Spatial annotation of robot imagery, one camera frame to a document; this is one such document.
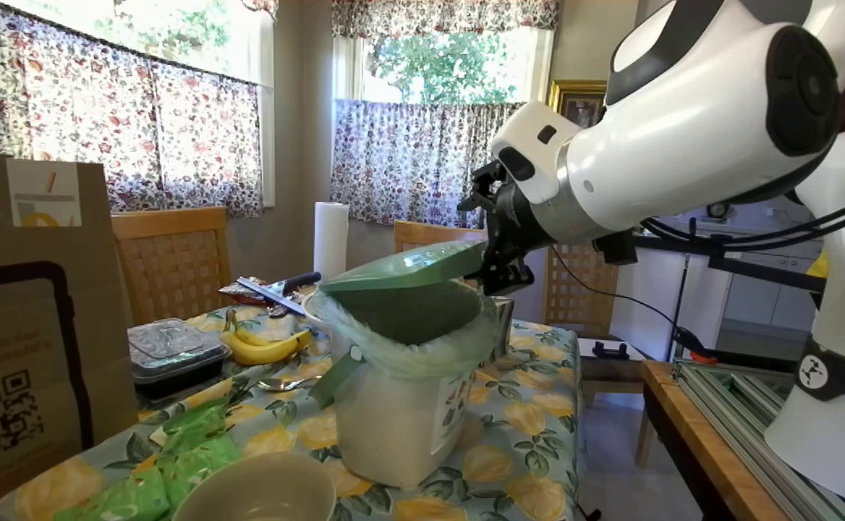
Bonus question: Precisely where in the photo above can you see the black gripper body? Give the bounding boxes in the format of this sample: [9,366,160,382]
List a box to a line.
[487,183,556,278]

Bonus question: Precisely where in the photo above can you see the floral curtain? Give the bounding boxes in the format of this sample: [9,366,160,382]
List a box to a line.
[330,95,527,228]
[0,0,265,217]

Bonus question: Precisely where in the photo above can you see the gold framed picture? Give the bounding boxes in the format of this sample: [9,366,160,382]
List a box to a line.
[547,78,613,127]

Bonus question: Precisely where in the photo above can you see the white paper towel roll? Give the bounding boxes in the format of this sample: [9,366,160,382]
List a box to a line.
[310,201,352,283]

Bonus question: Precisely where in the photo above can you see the lemon print tablecloth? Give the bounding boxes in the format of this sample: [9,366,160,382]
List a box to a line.
[0,301,585,521]

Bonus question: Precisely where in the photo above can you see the floral valance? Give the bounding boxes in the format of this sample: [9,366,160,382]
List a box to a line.
[330,0,560,42]

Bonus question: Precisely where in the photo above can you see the blue white packet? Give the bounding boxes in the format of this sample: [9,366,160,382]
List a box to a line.
[216,269,323,315]

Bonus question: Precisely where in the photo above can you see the wooden bench top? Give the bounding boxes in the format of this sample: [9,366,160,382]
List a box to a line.
[636,360,793,521]

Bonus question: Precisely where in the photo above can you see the metal spoon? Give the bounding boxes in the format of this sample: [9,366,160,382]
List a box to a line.
[258,373,304,395]

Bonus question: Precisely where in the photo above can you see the yellow banana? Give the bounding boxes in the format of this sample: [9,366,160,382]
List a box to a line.
[222,324,312,369]

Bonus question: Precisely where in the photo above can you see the white ceramic bowl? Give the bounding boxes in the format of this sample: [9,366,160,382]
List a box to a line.
[170,450,342,521]

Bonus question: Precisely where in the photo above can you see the black food container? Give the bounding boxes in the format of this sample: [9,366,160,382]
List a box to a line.
[128,315,232,402]

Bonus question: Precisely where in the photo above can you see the green plastic bags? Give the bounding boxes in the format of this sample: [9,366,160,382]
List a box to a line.
[54,399,245,521]

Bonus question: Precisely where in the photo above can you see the brown cardboard box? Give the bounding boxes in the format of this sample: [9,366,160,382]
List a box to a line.
[0,155,141,518]

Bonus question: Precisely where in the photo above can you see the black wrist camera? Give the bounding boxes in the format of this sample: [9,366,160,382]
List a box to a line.
[458,157,511,217]

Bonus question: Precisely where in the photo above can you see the black camera boom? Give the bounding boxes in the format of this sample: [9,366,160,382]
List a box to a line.
[594,228,830,373]

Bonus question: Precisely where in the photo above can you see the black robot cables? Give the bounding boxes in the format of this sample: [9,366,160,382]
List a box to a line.
[547,183,845,341]

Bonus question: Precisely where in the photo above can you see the aluminium mounting rail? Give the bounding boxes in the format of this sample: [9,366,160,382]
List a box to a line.
[670,360,845,521]

